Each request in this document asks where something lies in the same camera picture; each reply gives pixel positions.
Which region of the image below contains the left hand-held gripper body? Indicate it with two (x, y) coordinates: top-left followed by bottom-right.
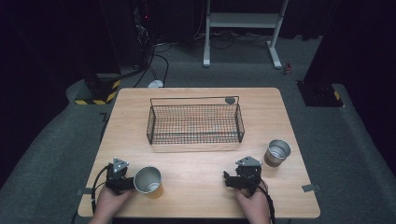
(105, 157), (128, 196)

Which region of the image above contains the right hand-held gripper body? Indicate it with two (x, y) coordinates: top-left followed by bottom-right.
(234, 156), (264, 198)

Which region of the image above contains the orange cup with metal inside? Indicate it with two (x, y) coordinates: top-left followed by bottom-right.
(133, 166), (164, 200)

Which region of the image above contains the brown cup with metal inside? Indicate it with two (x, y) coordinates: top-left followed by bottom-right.
(263, 139), (292, 168)

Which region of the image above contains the black wire basket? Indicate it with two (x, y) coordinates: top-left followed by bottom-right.
(146, 95), (246, 146)

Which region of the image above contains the person's right hand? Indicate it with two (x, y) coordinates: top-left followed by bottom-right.
(234, 181), (271, 224)

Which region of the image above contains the yellow black striped base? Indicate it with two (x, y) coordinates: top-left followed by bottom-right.
(74, 74), (121, 106)

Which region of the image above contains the black base with yellow mark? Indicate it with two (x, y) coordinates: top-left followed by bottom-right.
(297, 80), (346, 108)

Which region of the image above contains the dark equipment rack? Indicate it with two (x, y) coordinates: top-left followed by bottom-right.
(132, 0), (157, 69)

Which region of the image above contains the white metal stand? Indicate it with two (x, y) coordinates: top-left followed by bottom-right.
(203, 0), (289, 70)

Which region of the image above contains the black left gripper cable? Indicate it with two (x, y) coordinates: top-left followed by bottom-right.
(91, 164), (111, 215)

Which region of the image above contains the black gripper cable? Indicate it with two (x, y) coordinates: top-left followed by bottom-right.
(91, 164), (111, 215)
(256, 181), (277, 224)

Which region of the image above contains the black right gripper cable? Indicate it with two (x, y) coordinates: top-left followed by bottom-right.
(256, 181), (277, 224)

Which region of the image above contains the black floor cable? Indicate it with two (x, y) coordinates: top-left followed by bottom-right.
(134, 43), (173, 89)

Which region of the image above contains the bundle of dark cables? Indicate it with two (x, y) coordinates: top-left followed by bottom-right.
(192, 29), (273, 50)

